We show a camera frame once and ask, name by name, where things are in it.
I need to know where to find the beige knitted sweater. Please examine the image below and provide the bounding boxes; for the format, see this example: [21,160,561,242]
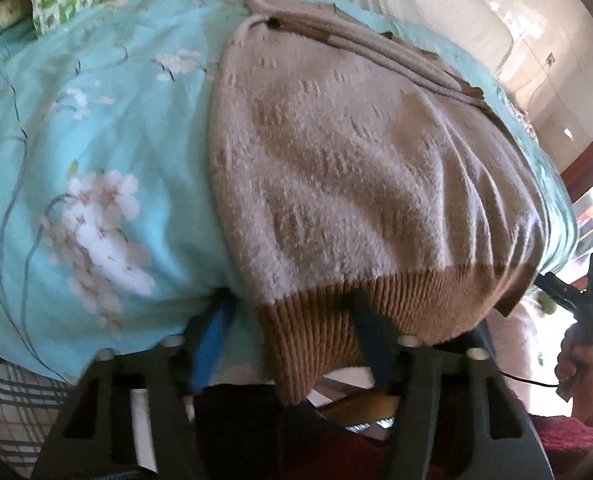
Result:
[208,0,549,404]

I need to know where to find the person's right hand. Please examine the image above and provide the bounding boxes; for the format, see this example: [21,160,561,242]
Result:
[554,323,593,427]

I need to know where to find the plaid checked cloth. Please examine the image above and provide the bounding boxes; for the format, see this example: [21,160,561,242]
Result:
[0,358,72,479]

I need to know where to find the turquoise floral bed sheet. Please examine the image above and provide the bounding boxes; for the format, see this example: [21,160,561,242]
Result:
[0,0,577,384]

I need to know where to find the black cable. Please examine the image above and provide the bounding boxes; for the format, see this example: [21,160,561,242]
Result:
[495,366,560,389]

